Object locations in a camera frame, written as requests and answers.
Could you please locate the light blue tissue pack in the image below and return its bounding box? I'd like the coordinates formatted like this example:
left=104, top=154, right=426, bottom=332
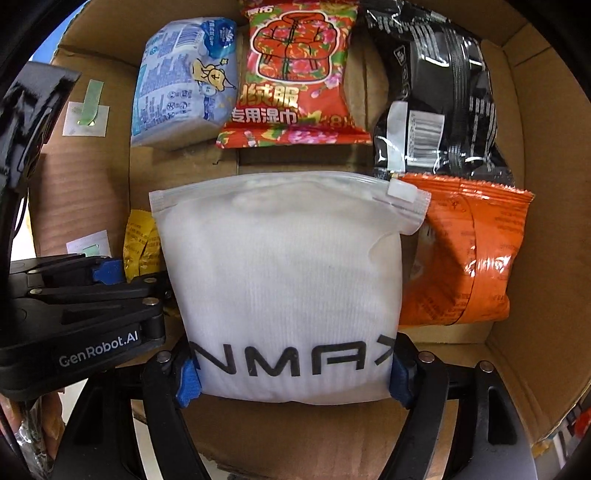
left=130, top=16, right=241, bottom=151

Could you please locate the small yellow packet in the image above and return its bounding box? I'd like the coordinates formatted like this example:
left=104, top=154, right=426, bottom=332
left=122, top=210, right=162, bottom=282

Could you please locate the red floral wipes packet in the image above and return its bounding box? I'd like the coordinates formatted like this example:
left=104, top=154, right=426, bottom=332
left=216, top=0, right=372, bottom=148

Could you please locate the cardboard box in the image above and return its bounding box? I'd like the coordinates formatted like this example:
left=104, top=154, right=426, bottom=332
left=28, top=0, right=591, bottom=467

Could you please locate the black foil packet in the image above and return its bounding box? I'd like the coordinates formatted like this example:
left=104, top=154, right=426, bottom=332
left=360, top=0, right=511, bottom=183

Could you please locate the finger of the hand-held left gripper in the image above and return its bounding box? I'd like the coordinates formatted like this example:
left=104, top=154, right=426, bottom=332
left=9, top=255, right=126, bottom=289
left=25, top=272, right=172, bottom=324

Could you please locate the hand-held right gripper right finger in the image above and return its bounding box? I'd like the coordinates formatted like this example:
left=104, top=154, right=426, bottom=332
left=390, top=332, right=532, bottom=480

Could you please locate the orange snack packet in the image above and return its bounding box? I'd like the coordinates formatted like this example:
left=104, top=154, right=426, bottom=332
left=397, top=173, right=536, bottom=328

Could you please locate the white zip pouch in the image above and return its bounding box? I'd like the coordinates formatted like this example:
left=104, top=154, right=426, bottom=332
left=148, top=172, right=432, bottom=403

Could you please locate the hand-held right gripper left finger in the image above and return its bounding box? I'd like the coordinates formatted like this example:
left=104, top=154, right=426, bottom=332
left=65, top=344, right=218, bottom=480

